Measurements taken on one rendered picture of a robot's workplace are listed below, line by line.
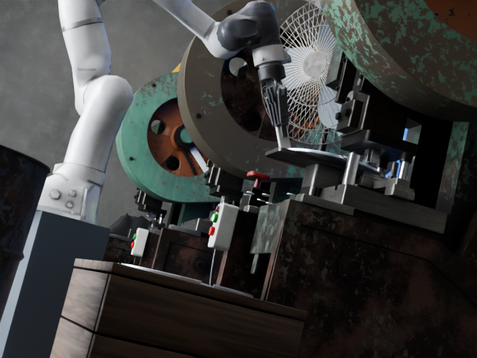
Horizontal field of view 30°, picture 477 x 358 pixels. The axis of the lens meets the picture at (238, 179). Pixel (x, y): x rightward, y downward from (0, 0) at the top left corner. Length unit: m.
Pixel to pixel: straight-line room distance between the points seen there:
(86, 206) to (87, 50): 0.40
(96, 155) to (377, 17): 0.79
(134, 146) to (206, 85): 1.72
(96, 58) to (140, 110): 3.16
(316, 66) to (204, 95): 0.65
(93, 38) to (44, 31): 6.88
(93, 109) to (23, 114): 6.76
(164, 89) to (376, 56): 3.51
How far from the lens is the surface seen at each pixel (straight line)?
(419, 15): 2.18
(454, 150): 2.53
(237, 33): 2.44
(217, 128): 3.81
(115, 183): 9.05
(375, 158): 2.56
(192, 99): 3.81
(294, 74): 3.49
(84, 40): 2.36
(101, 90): 2.28
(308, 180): 2.49
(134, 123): 5.50
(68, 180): 2.31
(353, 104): 2.53
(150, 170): 5.49
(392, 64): 2.14
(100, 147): 2.33
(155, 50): 9.33
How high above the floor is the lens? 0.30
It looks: 9 degrees up
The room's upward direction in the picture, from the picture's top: 14 degrees clockwise
